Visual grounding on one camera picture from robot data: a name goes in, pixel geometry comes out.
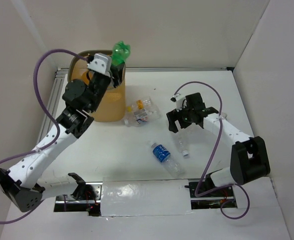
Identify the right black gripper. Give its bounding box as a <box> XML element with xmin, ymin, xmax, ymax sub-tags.
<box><xmin>167</xmin><ymin>102</ymin><xmax>194</xmax><ymax>134</ymax></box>

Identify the crushed clear bottle white cap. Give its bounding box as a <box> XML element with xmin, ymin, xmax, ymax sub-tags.
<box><xmin>173</xmin><ymin>130</ymin><xmax>190</xmax><ymax>158</ymax></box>

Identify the green plastic bottle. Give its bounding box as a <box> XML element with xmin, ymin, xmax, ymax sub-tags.
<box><xmin>111</xmin><ymin>40</ymin><xmax>131</xmax><ymax>66</ymax></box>

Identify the blue label water bottle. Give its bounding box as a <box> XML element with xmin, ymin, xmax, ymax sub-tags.
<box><xmin>147</xmin><ymin>141</ymin><xmax>184</xmax><ymax>179</ymax></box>

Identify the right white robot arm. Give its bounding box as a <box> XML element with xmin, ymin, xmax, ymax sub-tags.
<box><xmin>166</xmin><ymin>93</ymin><xmax>271</xmax><ymax>196</ymax></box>

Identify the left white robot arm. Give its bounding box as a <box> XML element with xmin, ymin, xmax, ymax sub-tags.
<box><xmin>0</xmin><ymin>63</ymin><xmax>125</xmax><ymax>213</ymax></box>

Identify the yellow mesh waste bin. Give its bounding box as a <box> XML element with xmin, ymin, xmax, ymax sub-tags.
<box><xmin>68</xmin><ymin>57</ymin><xmax>126</xmax><ymax>122</ymax></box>

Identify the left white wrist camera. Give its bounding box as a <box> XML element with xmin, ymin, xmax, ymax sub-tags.
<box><xmin>87</xmin><ymin>53</ymin><xmax>112</xmax><ymax>77</ymax></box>

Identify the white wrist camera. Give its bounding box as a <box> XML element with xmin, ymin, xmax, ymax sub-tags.
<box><xmin>170</xmin><ymin>92</ymin><xmax>187</xmax><ymax>112</ymax></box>
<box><xmin>87</xmin><ymin>53</ymin><xmax>112</xmax><ymax>77</ymax></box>

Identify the aluminium frame rail back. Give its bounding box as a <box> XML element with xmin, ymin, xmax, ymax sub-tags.
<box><xmin>126</xmin><ymin>67</ymin><xmax>235</xmax><ymax>72</ymax></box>

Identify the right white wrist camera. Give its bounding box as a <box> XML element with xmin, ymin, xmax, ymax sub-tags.
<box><xmin>170</xmin><ymin>92</ymin><xmax>187</xmax><ymax>112</ymax></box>

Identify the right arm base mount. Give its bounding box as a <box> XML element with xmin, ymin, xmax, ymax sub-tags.
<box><xmin>185</xmin><ymin>180</ymin><xmax>237</xmax><ymax>210</ymax></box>

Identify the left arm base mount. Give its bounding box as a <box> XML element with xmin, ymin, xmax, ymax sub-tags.
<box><xmin>53</xmin><ymin>173</ymin><xmax>103</xmax><ymax>217</ymax></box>

